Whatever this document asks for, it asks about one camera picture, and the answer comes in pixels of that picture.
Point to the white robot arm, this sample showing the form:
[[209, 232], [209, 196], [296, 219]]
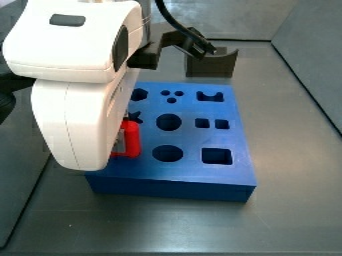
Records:
[[71, 45]]

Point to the black curved holder stand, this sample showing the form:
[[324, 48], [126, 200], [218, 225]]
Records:
[[217, 66]]

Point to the blue shape sorter block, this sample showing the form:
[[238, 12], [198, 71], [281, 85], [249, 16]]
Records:
[[194, 149]]

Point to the red square-circle peg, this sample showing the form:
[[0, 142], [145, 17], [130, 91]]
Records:
[[127, 145]]

